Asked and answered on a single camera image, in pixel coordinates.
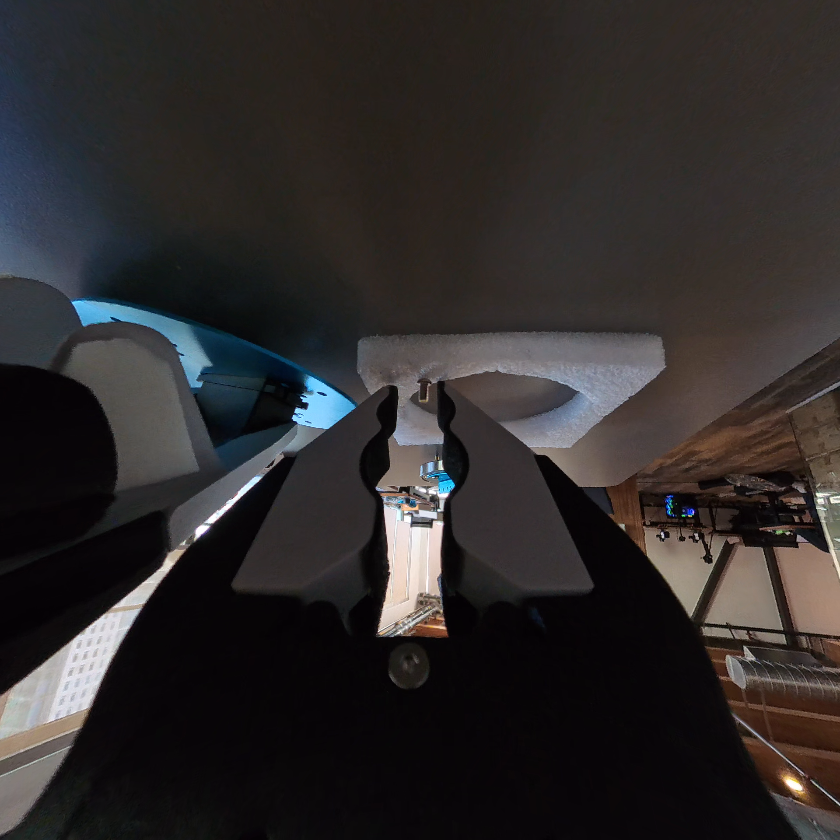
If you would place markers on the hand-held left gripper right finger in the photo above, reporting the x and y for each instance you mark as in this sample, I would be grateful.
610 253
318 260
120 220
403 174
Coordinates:
518 525

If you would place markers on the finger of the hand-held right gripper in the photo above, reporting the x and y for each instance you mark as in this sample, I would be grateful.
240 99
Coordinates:
144 407
33 315

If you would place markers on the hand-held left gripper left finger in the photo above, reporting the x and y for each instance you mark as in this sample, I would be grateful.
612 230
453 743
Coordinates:
308 525

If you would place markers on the blue round metal plate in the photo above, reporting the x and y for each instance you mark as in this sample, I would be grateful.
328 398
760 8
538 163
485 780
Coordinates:
262 358

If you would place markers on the small silver screw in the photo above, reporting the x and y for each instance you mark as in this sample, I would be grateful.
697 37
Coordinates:
424 390

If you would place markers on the white foam piece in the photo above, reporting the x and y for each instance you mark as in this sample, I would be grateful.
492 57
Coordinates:
590 374

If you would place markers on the silver round bearing turntable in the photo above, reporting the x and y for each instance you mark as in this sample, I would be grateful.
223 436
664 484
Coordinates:
433 471

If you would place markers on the monitor with colourful screen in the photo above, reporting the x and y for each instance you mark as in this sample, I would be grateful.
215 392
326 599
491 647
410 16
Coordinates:
680 507

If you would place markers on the ceiling lamp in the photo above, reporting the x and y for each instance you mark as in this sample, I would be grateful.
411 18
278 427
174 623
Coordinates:
794 784

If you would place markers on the blue metal bracket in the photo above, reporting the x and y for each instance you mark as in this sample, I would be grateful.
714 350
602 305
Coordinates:
446 487

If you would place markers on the silver ventilation duct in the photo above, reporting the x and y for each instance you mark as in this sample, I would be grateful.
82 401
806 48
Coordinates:
787 679

